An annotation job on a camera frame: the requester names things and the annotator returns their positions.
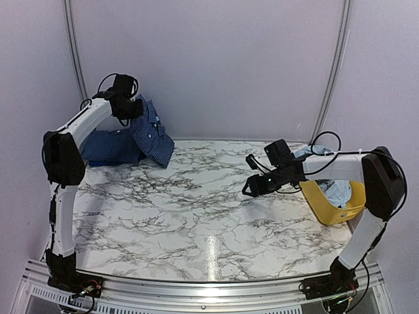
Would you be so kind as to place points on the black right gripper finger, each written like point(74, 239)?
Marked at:
point(247, 191)
point(252, 183)

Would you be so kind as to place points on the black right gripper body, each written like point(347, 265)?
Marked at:
point(277, 180)

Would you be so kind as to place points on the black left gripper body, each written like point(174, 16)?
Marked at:
point(129, 111)

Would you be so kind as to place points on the blue plaid button shirt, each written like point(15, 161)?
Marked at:
point(150, 135)

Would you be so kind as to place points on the light blue garment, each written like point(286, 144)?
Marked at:
point(337, 192)

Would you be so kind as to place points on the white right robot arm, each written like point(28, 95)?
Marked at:
point(385, 189)

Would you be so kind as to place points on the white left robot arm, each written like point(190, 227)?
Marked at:
point(65, 169)

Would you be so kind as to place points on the yellow plastic laundry basket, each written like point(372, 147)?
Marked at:
point(328, 214)

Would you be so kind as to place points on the folded dark blue t-shirt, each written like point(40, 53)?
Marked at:
point(111, 147)

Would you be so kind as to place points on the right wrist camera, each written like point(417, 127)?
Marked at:
point(251, 162)

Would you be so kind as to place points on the left aluminium wall post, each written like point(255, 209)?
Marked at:
point(73, 47)

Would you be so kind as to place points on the aluminium wall post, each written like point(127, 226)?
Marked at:
point(338, 56)
point(73, 47)

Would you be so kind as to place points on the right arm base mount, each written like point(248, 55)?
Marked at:
point(322, 286)

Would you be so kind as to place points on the right aluminium wall post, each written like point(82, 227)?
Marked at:
point(338, 56)

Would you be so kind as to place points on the aluminium front rail frame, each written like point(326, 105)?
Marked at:
point(130, 295)

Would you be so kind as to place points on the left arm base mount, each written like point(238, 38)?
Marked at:
point(84, 285)

